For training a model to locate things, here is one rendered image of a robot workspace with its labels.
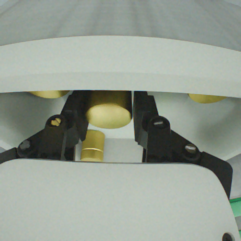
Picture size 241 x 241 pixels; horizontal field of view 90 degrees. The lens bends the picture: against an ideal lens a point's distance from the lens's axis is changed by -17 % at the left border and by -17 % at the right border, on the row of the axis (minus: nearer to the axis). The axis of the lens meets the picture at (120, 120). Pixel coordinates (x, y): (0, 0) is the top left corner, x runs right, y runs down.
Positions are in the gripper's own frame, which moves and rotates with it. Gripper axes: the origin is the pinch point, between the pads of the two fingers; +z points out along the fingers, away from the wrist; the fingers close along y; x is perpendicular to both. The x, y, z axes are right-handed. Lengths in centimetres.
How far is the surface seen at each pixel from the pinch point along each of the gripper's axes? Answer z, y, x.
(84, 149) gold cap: 3.3, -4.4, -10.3
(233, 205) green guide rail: -4.8, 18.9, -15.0
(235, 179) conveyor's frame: -1.4, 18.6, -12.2
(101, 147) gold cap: 3.8, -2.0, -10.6
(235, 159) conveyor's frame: 1.6, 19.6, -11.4
